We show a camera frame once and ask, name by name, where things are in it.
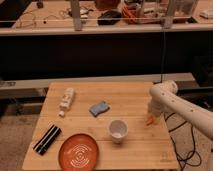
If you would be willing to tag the white cup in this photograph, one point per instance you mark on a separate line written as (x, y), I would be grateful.
(118, 131)

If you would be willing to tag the orange pepper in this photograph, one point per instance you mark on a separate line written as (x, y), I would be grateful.
(150, 120)

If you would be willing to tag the right metal post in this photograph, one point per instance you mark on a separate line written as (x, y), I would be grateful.
(168, 19)

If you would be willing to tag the blue sponge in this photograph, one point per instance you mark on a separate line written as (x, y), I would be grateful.
(99, 108)

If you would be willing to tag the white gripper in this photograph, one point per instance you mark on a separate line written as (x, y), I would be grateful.
(155, 109)

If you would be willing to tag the left metal post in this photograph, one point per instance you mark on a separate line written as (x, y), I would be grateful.
(75, 8)

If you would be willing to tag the white bottle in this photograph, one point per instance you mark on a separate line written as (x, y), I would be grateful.
(66, 101)

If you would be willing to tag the orange plate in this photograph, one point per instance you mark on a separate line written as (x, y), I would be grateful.
(79, 152)

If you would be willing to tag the orange tool on shelf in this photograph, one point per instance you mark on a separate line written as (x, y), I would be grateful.
(129, 15)

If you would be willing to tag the black striped box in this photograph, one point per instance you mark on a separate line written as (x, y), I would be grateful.
(46, 141)

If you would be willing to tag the black mouse on shelf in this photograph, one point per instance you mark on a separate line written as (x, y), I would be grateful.
(110, 17)

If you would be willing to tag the metal post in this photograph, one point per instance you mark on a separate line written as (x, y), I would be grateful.
(75, 8)
(168, 19)

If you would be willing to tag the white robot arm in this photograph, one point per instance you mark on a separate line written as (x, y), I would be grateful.
(163, 97)

